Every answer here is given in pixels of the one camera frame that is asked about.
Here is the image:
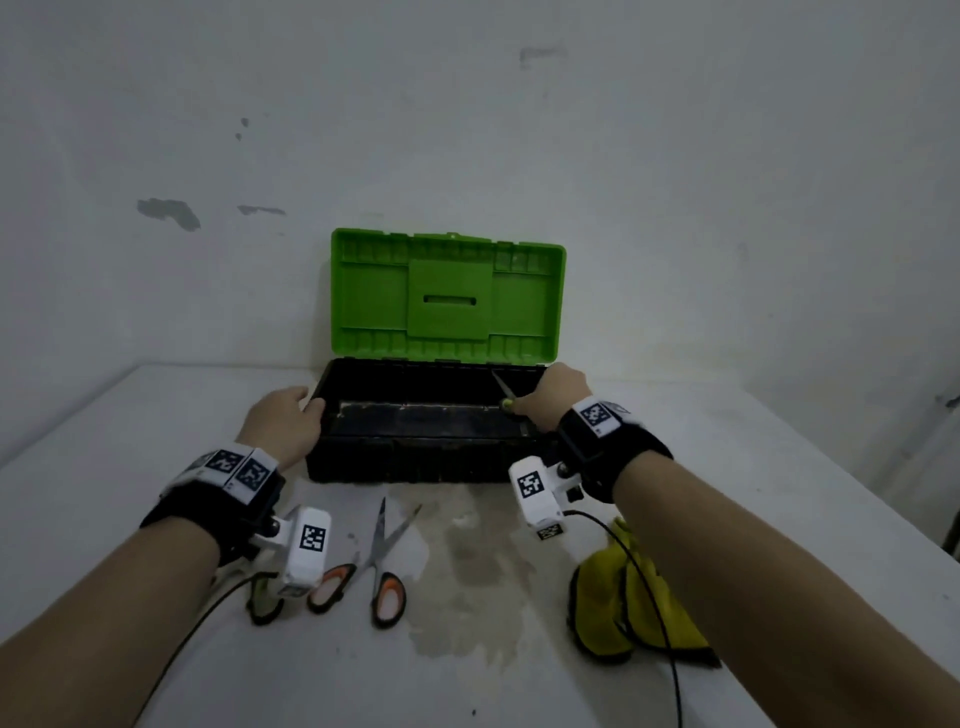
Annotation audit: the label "person's left hand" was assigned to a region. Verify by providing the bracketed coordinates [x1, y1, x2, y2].
[236, 386, 328, 474]

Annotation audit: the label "person's right hand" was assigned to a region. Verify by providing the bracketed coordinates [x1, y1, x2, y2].
[503, 362, 594, 434]

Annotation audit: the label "green lid black toolbox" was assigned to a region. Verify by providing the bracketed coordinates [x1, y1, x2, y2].
[305, 227, 568, 485]

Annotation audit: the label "orange-handled scissors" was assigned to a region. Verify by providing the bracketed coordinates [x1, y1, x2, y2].
[307, 497, 424, 630]

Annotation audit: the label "yellow cloth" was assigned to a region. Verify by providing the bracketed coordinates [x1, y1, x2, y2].
[567, 515, 723, 669]

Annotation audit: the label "person's left forearm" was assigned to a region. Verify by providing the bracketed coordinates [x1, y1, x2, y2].
[0, 517, 223, 728]

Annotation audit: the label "person's right forearm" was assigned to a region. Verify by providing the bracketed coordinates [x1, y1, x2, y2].
[613, 449, 960, 728]

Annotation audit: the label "black right wristband with markers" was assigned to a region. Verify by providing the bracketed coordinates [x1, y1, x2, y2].
[556, 395, 674, 505]

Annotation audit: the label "black wristband with markers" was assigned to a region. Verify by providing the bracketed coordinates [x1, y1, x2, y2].
[556, 395, 674, 505]
[140, 442, 288, 568]

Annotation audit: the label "black left wristband with markers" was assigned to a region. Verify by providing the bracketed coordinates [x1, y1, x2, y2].
[140, 442, 288, 568]

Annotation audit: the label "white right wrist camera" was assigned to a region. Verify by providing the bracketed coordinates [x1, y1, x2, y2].
[509, 455, 585, 543]

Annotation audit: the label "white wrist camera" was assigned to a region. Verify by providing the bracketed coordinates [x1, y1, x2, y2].
[251, 506, 333, 599]
[509, 455, 585, 543]

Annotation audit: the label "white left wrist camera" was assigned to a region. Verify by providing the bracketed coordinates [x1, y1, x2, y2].
[251, 506, 333, 599]

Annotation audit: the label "black right camera cable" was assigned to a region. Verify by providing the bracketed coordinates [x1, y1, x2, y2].
[563, 509, 685, 728]

